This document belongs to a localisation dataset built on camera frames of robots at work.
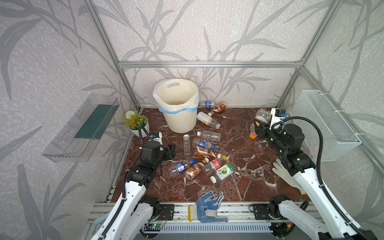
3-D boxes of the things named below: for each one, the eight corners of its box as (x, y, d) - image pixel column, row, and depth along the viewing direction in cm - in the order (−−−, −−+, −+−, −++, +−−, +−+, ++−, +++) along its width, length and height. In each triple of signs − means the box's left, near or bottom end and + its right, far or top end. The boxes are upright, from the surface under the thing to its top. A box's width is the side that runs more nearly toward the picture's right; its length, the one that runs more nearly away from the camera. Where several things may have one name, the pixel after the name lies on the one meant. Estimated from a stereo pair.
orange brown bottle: (194, 154, 94) (193, 151, 91) (195, 148, 96) (195, 146, 94) (215, 159, 92) (215, 156, 89) (216, 153, 94) (217, 150, 91)
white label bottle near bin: (195, 121, 114) (195, 116, 110) (199, 116, 118) (199, 110, 113) (217, 130, 109) (218, 125, 104) (221, 125, 112) (222, 119, 107)
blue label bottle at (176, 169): (170, 177, 87) (169, 174, 82) (169, 169, 90) (167, 165, 86) (197, 170, 90) (197, 166, 86) (194, 162, 93) (194, 158, 89)
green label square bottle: (213, 185, 84) (214, 183, 81) (208, 176, 87) (208, 174, 84) (236, 172, 89) (237, 169, 86) (230, 164, 92) (231, 161, 89)
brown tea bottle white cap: (189, 181, 84) (188, 178, 80) (185, 176, 86) (184, 173, 82) (204, 168, 90) (205, 164, 86) (200, 163, 91) (200, 159, 87)
